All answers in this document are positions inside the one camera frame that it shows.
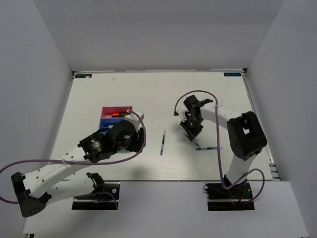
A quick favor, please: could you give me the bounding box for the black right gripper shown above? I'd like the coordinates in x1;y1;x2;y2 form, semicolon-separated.
180;115;203;141

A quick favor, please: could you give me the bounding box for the purple gel pen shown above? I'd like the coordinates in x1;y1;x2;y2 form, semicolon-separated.
160;130;166;156

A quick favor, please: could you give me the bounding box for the orange cap black highlighter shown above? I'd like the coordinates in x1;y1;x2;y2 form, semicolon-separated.
111;113;128;118

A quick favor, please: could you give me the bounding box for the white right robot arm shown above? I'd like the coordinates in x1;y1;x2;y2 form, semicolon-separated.
174;95;267;198

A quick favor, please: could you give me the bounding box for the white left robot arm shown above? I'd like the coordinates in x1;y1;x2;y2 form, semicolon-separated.
11;119;146;218

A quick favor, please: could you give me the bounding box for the blue gel pen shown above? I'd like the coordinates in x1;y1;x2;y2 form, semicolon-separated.
195;147;218;151

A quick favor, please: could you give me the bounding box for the pink blue tiered organizer box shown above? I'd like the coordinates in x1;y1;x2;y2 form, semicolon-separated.
99;106;133;129

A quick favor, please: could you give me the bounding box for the right table corner label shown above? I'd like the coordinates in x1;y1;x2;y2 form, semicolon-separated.
223;72;241;77

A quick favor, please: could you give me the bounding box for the table corner label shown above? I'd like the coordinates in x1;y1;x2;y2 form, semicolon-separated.
75;74;92;78
223;72;241;77

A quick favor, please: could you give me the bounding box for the left table corner label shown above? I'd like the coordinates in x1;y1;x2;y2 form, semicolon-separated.
75;74;92;78

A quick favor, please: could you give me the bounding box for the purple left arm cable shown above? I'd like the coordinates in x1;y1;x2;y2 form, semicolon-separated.
0;110;147;204

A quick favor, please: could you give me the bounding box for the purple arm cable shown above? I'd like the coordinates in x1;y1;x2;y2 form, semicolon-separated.
0;110;147;204
174;90;265;204

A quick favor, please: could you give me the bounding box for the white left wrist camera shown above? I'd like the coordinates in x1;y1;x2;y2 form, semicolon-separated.
125;110;144;131

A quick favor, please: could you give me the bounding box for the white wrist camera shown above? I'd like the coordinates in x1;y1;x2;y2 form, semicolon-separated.
174;108;188;124
125;110;144;131

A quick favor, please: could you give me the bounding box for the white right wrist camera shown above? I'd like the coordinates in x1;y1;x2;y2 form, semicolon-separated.
174;108;188;124

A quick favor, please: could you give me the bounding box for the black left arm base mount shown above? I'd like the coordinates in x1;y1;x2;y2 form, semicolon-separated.
72;173;120;210

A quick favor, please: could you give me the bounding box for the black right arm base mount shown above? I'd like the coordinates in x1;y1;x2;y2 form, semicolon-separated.
203;182;255;212

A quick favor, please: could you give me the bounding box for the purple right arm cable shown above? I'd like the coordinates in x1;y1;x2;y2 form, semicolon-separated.
174;90;265;204

